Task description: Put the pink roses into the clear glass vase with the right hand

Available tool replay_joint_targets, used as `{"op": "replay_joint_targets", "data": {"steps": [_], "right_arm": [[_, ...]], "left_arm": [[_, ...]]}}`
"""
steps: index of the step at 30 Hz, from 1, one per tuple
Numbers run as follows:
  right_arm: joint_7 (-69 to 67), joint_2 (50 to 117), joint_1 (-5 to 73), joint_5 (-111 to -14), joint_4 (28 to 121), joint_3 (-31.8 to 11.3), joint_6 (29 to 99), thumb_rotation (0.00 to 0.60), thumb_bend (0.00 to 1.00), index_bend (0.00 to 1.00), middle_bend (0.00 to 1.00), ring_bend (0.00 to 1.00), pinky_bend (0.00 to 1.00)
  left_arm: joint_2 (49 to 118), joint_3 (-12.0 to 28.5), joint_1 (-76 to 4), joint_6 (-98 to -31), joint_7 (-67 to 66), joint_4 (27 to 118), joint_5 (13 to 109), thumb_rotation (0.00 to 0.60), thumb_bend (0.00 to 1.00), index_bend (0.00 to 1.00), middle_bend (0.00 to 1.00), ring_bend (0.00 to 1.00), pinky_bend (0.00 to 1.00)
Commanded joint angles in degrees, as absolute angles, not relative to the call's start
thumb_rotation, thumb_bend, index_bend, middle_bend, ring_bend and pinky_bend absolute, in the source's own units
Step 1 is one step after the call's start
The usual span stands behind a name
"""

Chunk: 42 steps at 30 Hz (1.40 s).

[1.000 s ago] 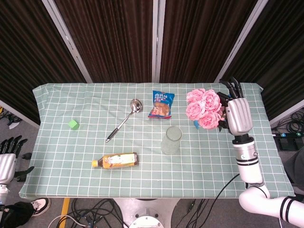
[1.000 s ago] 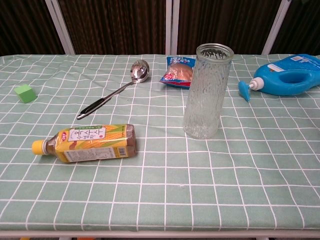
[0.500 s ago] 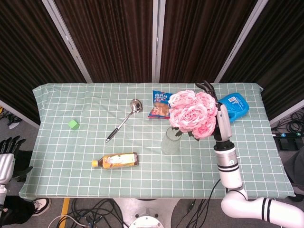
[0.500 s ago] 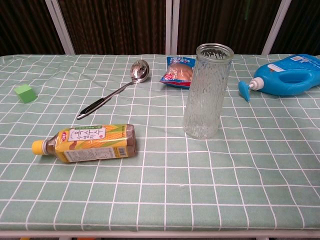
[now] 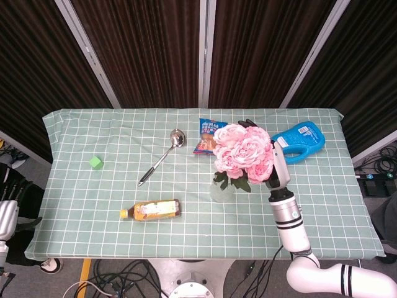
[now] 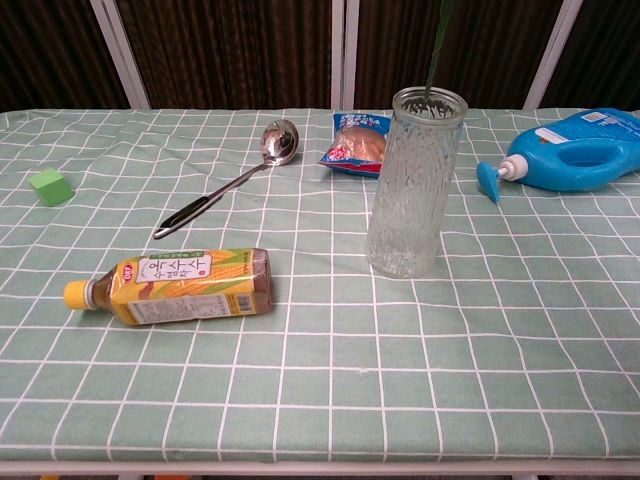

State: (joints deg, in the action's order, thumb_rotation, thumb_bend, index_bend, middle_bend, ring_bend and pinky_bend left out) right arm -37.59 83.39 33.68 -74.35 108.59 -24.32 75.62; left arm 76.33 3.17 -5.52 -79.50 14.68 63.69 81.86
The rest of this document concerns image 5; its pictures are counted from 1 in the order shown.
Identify black trouser leg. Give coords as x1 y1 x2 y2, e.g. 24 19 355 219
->
6 229 44 264

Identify white metal screen post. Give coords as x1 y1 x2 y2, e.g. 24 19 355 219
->
0 130 53 165
279 0 346 109
352 129 397 164
55 0 121 109
198 0 217 109

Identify white cable loop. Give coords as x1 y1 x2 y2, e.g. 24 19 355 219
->
63 278 120 298

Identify clear textured glass vase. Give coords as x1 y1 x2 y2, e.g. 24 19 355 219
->
210 183 236 203

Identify black pedal box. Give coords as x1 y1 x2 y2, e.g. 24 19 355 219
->
356 172 397 197

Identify black robot arm cables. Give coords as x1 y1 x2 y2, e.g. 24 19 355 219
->
240 246 285 298

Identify black coiled cables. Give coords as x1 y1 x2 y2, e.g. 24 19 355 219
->
353 145 397 174

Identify blue detergent bottle with handle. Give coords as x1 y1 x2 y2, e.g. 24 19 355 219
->
272 121 326 165

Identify pink artificial flower bouquet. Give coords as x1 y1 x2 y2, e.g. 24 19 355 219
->
212 123 275 193

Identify black floor cable bundle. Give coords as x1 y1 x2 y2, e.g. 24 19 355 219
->
89 259 164 298

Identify corn tea plastic bottle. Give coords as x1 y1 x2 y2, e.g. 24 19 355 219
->
120 198 181 222

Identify steel ladle black handle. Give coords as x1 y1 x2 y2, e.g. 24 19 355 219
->
137 129 186 187

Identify blue red snack packet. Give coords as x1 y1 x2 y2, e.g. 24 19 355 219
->
192 117 227 156

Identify green cube block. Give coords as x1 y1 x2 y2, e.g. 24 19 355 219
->
89 155 104 171

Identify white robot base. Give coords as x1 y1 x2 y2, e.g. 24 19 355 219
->
148 259 236 298

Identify white black sneaker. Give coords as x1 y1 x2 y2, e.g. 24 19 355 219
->
39 257 64 274

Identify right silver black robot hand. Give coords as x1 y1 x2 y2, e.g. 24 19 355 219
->
238 119 292 190

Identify green white checked tablecloth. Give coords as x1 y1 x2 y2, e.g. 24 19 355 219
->
24 107 387 260

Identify dark grey padded object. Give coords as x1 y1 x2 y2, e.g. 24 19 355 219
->
370 197 397 249

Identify dark brown curtain panel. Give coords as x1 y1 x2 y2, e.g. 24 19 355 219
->
208 0 337 109
290 0 397 156
0 0 112 162
71 0 201 109

